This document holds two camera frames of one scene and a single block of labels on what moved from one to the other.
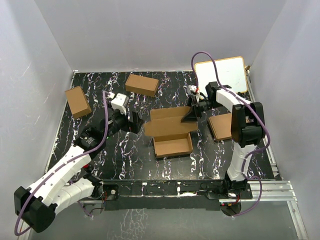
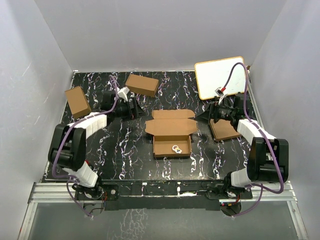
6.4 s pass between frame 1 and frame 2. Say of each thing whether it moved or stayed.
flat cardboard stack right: stayed
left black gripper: moved
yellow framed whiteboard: stayed
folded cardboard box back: stayed
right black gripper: moved
